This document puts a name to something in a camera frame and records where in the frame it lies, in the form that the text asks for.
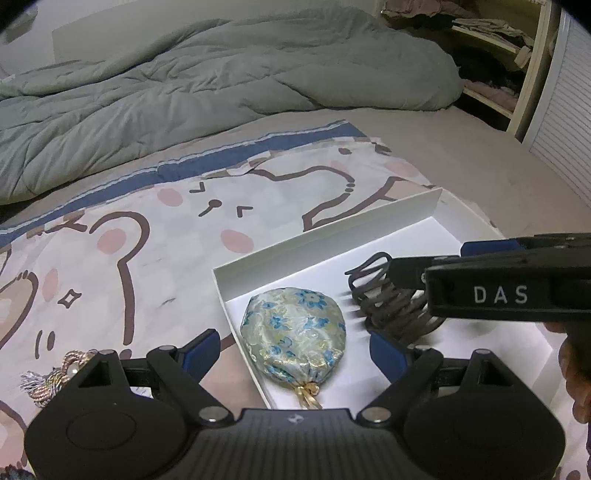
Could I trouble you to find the pink folded clothes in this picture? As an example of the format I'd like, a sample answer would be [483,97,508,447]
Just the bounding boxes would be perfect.
[462,78,519,108]

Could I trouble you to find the brown hair claw clip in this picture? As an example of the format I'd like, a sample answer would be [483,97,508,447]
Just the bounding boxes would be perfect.
[345,251,444,344]

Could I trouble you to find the bear printed blanket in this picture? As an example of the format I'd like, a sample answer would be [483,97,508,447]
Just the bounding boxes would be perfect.
[0,121,509,480]

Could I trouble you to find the cream wooden shelf unit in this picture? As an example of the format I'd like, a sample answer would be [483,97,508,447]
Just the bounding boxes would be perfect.
[379,0,561,141]

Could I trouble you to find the beige bed sheet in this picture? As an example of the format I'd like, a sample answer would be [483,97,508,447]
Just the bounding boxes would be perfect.
[0,104,591,259]

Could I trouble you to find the white cardboard box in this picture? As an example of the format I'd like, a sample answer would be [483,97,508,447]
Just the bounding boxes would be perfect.
[211,187,574,411]

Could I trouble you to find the pink clothes pile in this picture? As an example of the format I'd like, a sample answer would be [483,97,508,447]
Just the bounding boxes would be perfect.
[382,0,462,20]

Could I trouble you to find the person's right hand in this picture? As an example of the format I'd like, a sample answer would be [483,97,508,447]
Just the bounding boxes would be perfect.
[545,320,591,425]

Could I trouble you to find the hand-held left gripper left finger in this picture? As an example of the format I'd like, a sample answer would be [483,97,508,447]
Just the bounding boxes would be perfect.
[65,329,241,424]

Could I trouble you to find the white crumpled cloth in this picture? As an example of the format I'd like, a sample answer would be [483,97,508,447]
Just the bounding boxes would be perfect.
[451,17,537,52]

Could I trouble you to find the grey-green duvet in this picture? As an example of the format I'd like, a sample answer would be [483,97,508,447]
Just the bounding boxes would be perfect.
[0,7,462,206]

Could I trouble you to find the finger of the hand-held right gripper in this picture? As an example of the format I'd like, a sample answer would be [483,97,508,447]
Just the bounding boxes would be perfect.
[385,255,462,297]
[460,234,591,259]

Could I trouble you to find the dark clothes pile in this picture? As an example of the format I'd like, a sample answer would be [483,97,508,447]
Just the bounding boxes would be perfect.
[455,38,528,89]

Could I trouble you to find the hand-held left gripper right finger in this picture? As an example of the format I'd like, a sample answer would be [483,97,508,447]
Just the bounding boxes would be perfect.
[360,331,519,422]

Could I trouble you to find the white louvered door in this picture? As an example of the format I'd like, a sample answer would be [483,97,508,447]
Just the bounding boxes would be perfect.
[522,9,591,208]

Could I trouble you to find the gold and silver tassel charm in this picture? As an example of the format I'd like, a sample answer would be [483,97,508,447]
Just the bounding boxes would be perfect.
[19,350,100,408]

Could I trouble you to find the blue floral fabric pouch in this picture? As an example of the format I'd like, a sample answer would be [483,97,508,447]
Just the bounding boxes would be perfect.
[240,287,347,410]

